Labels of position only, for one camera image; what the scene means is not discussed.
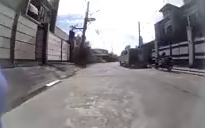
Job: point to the distant low building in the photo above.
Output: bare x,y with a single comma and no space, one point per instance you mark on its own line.
100,55

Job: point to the pale van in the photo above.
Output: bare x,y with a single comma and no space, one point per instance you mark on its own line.
131,57

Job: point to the utility pole with crossarms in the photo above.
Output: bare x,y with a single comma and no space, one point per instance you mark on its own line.
85,30

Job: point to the grey concrete road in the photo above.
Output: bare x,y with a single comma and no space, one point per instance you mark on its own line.
123,96

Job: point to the thin utility pole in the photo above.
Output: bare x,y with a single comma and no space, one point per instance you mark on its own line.
139,33

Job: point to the parked motorcycle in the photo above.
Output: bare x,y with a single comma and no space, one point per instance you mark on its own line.
165,62

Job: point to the grey concrete pavement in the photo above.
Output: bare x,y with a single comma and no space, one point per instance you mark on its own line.
30,79

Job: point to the pale panelled fence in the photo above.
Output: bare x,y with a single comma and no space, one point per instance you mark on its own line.
180,50

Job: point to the dark multi-storey building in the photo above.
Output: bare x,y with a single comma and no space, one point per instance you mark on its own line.
175,24

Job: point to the raised concrete pavement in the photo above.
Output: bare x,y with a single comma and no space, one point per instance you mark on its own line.
194,71

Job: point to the building behind wall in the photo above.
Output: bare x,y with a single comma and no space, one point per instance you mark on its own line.
40,10

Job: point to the pale panelled boundary wall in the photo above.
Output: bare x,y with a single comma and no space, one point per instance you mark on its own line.
23,37

